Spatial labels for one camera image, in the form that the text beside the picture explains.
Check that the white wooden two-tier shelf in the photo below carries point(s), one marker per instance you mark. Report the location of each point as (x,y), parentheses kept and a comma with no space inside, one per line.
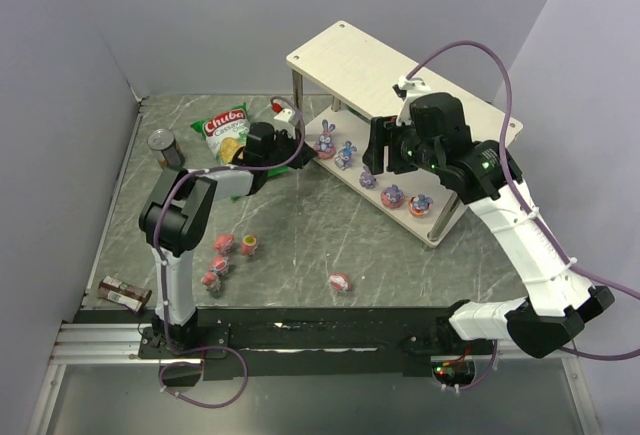
(359,71)

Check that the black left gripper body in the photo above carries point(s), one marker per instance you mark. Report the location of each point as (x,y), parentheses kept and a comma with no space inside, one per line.
(288,146)

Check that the pink striped bunny toy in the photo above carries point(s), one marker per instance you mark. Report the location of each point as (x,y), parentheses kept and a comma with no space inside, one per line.
(220,265)

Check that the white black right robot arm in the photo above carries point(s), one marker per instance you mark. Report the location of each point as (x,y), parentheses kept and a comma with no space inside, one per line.
(559,300)

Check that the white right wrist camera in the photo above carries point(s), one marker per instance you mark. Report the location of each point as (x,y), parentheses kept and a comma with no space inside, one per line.
(410,88)

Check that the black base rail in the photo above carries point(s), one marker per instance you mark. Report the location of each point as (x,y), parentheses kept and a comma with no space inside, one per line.
(232,342)

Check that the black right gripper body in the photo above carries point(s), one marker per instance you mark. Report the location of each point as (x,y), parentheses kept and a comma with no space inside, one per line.
(382,143)

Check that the pink white cupcake toy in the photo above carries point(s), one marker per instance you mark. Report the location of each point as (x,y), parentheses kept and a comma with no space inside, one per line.
(340,282)

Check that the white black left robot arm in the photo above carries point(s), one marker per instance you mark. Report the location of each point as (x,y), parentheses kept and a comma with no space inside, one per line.
(175,216)

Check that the green Chuba chips bag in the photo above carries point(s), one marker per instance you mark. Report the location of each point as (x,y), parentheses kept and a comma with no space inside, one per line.
(225,133)

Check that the dark soda can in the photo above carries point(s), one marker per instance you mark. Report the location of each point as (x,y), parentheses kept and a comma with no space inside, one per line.
(165,148)

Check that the purple bunny pink base toy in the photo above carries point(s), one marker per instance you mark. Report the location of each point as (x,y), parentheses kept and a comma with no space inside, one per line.
(324,146)

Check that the pink bunny flower ring toy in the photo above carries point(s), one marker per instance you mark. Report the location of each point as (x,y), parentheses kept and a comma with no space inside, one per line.
(223,243)

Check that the small purple bunny head toy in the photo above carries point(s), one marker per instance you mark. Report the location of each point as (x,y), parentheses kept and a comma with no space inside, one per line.
(366,179)

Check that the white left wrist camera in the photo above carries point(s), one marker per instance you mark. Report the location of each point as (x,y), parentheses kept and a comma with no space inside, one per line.
(285,110)

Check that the pink bunny red bow toy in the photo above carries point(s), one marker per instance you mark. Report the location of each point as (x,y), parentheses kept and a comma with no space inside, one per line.
(212,282)

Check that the brown snack bar wrapper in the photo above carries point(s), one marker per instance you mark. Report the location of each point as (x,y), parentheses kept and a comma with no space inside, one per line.
(124,294)

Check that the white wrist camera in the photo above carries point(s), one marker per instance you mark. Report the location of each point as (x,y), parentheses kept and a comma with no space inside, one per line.
(285,110)
(410,88)

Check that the purple bunny blue ears toy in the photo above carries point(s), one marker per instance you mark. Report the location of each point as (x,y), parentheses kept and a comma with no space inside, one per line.
(343,158)

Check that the pink cup toy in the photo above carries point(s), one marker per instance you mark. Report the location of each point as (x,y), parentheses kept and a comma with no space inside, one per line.
(248,245)

